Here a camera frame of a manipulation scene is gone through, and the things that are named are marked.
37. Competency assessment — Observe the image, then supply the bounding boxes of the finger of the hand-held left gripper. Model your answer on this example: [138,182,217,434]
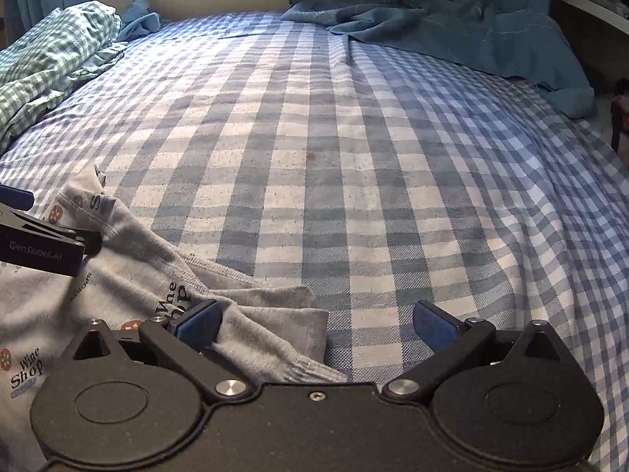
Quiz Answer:
[0,184,36,214]
[0,208,103,257]

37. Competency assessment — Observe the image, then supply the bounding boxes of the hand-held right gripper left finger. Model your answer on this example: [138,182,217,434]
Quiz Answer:
[59,299,254,404]

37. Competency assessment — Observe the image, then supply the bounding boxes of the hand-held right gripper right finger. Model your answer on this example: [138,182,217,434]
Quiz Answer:
[382,300,585,402]

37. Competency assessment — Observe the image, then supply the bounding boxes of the grey printed shirt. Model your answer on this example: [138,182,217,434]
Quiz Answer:
[0,162,348,472]

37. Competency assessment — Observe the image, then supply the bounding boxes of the green white checkered blanket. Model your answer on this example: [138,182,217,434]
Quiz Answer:
[0,1,129,156]

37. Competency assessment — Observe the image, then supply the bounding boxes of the blue white checkered bed sheet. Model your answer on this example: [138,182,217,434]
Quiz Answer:
[0,10,629,472]

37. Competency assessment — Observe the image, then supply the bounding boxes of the small blue cloth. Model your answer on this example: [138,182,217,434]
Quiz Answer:
[118,0,162,38]

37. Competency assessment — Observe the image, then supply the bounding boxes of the blue blanket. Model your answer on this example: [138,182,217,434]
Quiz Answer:
[281,0,596,120]

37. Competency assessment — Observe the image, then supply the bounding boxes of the white shelf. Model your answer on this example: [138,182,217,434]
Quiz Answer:
[555,0,629,36]

